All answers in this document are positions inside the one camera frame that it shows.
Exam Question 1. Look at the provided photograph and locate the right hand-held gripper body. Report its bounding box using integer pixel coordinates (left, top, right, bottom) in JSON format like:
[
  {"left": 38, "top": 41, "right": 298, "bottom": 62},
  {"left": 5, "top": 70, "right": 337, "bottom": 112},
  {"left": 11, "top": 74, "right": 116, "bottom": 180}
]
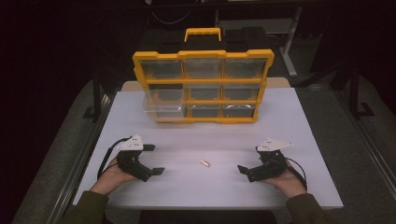
[{"left": 255, "top": 138, "right": 294, "bottom": 175}]

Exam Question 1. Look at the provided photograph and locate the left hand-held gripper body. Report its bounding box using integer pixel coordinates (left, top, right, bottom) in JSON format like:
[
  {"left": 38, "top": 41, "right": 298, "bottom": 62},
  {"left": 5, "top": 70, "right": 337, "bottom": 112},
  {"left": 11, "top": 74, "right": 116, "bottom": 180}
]
[{"left": 116, "top": 133, "right": 145, "bottom": 173}]

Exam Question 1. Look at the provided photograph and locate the clear plastic drawer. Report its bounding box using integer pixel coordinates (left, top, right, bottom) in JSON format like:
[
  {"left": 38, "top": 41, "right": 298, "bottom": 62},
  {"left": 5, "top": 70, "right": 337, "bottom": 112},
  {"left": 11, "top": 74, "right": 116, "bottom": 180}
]
[{"left": 142, "top": 88, "right": 189, "bottom": 121}]

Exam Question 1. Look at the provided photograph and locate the person's right hand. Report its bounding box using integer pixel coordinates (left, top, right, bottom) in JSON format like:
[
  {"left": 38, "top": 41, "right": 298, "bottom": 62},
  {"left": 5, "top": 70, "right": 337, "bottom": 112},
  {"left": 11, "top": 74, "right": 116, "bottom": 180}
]
[{"left": 261, "top": 167, "right": 308, "bottom": 200}]

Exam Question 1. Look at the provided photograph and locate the person's left hand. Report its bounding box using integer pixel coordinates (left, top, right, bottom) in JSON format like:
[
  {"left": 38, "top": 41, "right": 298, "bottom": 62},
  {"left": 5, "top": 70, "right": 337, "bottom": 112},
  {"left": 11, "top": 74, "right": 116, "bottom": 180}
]
[{"left": 90, "top": 156, "right": 138, "bottom": 197}]

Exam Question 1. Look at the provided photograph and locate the black metal stand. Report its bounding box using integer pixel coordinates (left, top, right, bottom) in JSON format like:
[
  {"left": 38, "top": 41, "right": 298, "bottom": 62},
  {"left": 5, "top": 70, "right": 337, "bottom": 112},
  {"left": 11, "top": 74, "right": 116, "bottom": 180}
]
[
  {"left": 347, "top": 60, "right": 375, "bottom": 121},
  {"left": 81, "top": 76, "right": 106, "bottom": 121}
]

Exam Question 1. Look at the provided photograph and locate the yellow black organizer case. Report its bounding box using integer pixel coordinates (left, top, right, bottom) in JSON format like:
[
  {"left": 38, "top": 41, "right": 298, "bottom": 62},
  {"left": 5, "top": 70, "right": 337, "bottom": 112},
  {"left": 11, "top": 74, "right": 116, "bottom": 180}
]
[{"left": 132, "top": 27, "right": 276, "bottom": 125}]

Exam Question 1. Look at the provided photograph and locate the white metal desk leg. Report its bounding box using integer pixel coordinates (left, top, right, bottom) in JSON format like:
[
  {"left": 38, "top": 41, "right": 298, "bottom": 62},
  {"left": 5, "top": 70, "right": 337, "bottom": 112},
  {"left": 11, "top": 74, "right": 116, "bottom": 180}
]
[{"left": 277, "top": 6, "right": 304, "bottom": 78}]

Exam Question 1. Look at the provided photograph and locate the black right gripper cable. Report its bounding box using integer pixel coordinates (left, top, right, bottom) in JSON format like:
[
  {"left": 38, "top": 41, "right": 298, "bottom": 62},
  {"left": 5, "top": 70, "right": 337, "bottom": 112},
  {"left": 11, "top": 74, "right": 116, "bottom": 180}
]
[{"left": 285, "top": 157, "right": 309, "bottom": 191}]

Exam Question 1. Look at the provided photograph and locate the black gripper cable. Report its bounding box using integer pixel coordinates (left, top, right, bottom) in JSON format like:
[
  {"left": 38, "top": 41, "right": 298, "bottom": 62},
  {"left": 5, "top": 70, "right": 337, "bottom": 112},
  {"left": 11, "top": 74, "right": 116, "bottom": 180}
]
[
  {"left": 97, "top": 136, "right": 133, "bottom": 180},
  {"left": 285, "top": 157, "right": 309, "bottom": 191}
]

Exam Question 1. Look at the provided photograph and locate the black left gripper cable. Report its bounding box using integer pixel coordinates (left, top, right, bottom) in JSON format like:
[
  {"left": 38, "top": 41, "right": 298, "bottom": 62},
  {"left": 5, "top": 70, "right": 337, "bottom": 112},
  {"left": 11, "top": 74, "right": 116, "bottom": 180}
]
[{"left": 97, "top": 136, "right": 133, "bottom": 180}]

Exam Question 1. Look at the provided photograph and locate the aluminium rail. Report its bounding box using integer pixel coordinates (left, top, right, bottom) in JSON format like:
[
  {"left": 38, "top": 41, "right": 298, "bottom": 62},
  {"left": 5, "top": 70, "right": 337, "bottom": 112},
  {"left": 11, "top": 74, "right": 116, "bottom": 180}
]
[
  {"left": 333, "top": 89, "right": 396, "bottom": 201},
  {"left": 46, "top": 91, "right": 116, "bottom": 224}
]

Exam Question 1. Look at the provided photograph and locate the thin dark hanging cable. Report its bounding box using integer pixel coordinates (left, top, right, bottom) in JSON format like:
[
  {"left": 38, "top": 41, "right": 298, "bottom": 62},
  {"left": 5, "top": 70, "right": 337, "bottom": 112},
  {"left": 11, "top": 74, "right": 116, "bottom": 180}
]
[{"left": 151, "top": 9, "right": 191, "bottom": 26}]

